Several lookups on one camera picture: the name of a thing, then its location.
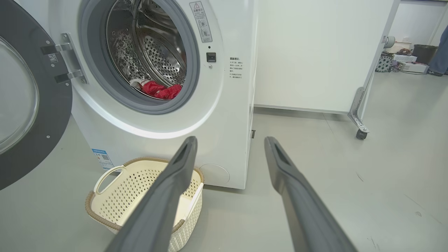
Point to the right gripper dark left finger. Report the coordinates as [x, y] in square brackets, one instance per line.
[157, 210]

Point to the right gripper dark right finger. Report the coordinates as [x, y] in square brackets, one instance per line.
[304, 210]

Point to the red cloth garment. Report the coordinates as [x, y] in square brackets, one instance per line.
[161, 91]

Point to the dark round glass washer door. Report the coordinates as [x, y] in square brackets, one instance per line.
[52, 115]

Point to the cream perforated laundry basket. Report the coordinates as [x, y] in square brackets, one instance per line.
[115, 199]

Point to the white front-load washing machine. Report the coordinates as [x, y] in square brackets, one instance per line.
[231, 115]

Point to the stainless steel washing machine drum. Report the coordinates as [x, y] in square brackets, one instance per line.
[161, 52]

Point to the silver metal door hinge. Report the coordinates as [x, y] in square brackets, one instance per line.
[71, 56]

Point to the white perforated storage basket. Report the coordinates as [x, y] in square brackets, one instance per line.
[399, 47]

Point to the blue energy label sticker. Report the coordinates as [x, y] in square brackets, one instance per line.
[102, 159]

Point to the black caster wheel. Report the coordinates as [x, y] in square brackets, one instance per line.
[361, 134]

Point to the silver metal partition leg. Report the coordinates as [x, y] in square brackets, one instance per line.
[357, 108]

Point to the black text notice label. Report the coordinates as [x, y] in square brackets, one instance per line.
[236, 68]

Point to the white partition panel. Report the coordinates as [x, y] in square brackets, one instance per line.
[315, 52]

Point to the white flat equipment box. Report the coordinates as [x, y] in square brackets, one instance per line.
[414, 68]

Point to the white warning sticker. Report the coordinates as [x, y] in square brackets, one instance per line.
[200, 21]

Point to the dark grey trash bin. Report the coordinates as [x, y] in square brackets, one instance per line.
[424, 54]

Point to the person in blue jeans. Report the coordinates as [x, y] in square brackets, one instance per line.
[440, 52]

